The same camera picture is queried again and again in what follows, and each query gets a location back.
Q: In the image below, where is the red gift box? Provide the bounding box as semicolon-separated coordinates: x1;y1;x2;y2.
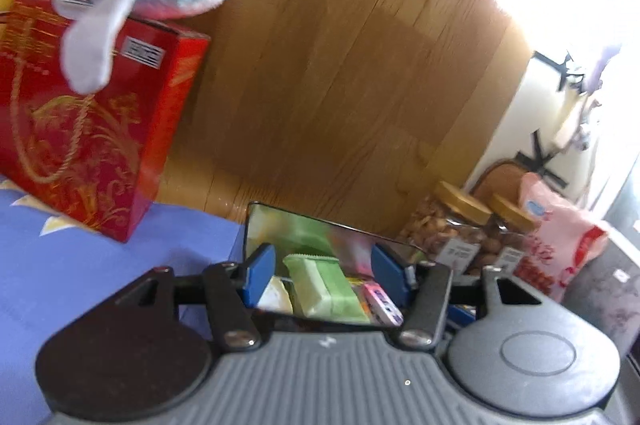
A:
0;0;211;244

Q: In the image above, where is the peanut jar with gold lid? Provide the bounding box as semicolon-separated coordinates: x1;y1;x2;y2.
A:
399;181;493;277

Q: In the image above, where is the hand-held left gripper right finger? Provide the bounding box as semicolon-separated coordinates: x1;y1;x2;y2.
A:
370;242;544;352

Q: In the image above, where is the pink snack bag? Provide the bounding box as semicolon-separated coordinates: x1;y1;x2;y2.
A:
512;172;612;304

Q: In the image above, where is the wooden headboard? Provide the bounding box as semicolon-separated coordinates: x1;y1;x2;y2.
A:
30;0;534;240

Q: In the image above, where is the green snack packet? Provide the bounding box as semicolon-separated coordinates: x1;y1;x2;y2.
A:
282;254;372;325

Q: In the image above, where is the pale yellow snack packet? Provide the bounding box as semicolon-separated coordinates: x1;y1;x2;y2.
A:
257;277;294;314

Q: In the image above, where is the wooden tray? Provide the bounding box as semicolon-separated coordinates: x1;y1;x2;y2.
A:
472;159;531;207

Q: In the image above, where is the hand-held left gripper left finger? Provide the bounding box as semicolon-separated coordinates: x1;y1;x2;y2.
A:
114;243;277;353

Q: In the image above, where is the black tin box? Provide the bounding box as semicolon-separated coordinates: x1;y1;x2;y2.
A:
242;201;432;332

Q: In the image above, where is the walnut jar with gold lid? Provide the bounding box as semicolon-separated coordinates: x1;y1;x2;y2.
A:
470;194;539;277

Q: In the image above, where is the blue printed blanket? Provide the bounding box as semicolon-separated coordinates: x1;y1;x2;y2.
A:
0;178;247;411

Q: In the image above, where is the pink snack packet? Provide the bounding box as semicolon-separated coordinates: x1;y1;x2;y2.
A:
362;282;405;327

